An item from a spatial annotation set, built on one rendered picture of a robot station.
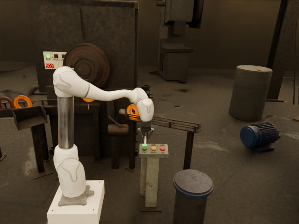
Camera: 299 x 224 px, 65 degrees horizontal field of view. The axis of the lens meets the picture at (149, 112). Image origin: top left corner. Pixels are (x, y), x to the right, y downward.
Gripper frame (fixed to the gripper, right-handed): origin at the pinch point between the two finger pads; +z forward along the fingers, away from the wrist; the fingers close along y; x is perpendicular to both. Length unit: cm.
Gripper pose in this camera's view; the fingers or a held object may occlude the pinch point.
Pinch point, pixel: (145, 140)
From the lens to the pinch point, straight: 191.7
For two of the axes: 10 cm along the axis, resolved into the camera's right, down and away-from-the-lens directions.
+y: -10.0, -0.2, -0.3
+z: -0.4, 7.4, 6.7
